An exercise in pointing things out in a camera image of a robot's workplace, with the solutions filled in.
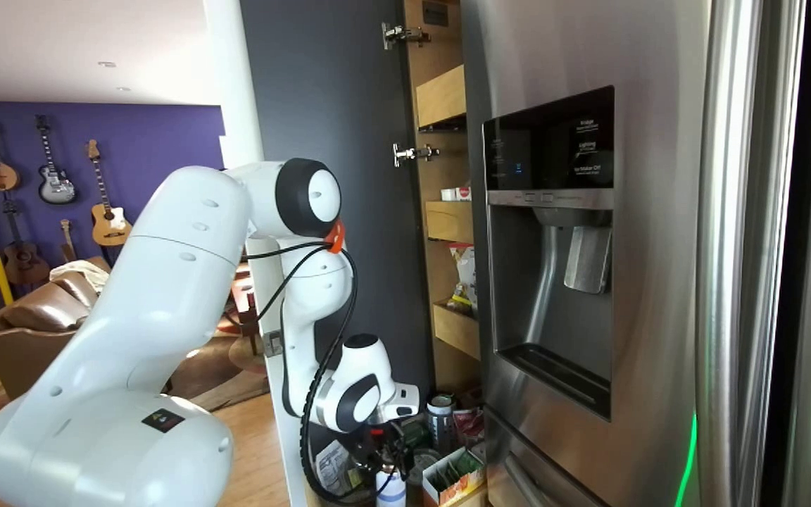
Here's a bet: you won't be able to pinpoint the dark standing guitar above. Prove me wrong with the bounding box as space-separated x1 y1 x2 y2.
0 194 52 290

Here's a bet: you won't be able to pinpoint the small mixed food packets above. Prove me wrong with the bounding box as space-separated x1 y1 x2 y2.
437 181 475 205

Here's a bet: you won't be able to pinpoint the metal door hinge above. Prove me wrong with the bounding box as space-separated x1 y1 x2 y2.
381 18 434 54
388 137 441 173

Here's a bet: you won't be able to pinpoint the green coffee pod box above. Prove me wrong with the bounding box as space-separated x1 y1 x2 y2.
419 442 490 507

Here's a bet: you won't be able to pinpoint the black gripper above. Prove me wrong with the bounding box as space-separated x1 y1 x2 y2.
364 416 419 484

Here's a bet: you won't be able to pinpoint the orange cable clip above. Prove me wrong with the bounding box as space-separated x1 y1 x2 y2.
324 219 350 256

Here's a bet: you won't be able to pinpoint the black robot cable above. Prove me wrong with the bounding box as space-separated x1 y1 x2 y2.
240 237 383 507

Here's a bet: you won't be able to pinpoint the dark-lid metal can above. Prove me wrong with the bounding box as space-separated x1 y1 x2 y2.
426 395 459 454

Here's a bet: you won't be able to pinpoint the beige blanket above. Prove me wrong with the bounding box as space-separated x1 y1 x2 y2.
45 260 112 304

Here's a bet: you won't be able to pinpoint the wooden pantry drawer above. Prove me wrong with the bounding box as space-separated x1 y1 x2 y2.
411 63 469 130
428 298 483 364
423 198 475 247

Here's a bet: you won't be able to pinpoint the fridge water dispenser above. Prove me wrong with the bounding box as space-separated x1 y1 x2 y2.
478 85 616 423

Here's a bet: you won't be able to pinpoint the stainless steel fridge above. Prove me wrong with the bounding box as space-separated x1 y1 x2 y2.
459 0 811 507

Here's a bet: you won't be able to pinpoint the brown leather sofa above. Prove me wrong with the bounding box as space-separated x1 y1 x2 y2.
0 273 269 402

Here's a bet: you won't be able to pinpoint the light wood acoustic guitar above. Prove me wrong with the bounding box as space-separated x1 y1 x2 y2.
83 135 136 250

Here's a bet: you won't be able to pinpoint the grey electric guitar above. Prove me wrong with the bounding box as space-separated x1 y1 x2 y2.
31 114 81 209

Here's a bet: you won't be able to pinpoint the white blue copper-lid jar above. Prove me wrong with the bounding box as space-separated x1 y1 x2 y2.
372 468 411 507

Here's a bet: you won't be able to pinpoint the pantry food items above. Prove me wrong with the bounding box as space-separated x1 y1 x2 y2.
300 440 496 507

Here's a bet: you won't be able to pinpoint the tall pantry door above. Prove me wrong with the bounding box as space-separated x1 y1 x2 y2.
233 0 440 397

